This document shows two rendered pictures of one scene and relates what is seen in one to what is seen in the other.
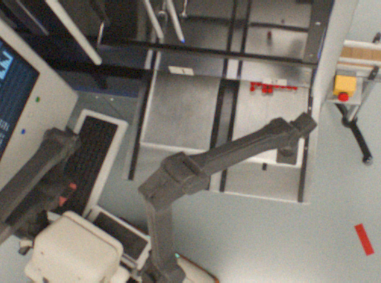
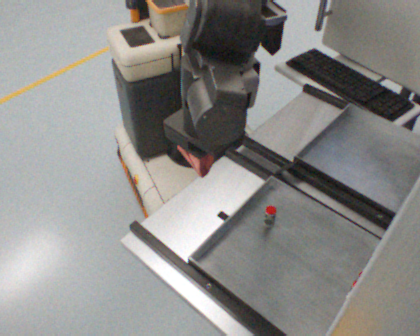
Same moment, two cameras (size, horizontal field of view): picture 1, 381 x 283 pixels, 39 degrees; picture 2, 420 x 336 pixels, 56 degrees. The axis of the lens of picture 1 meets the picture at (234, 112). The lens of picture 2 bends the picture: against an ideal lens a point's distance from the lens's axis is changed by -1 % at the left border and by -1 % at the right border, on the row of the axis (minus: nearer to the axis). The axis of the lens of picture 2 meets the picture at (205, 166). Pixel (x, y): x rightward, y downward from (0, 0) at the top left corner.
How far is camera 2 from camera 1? 1.50 m
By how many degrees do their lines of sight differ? 52
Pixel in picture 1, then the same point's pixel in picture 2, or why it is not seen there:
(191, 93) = (404, 189)
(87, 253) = not seen: outside the picture
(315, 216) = not seen: outside the picture
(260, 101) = (344, 274)
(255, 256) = (160, 306)
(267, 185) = (192, 204)
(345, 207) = not seen: outside the picture
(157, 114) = (383, 142)
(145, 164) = (316, 107)
